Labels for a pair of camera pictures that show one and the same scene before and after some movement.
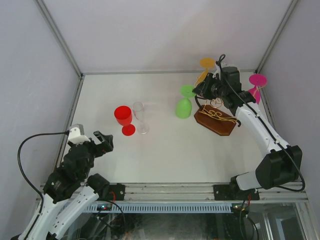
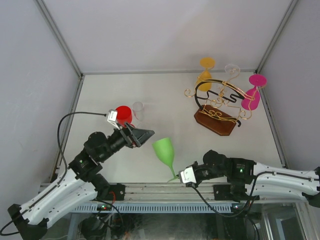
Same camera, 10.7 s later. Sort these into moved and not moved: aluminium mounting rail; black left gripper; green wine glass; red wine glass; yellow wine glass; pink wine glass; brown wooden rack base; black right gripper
Moved: black right gripper; green wine glass; black left gripper
Not moved: brown wooden rack base; yellow wine glass; aluminium mounting rail; red wine glass; pink wine glass
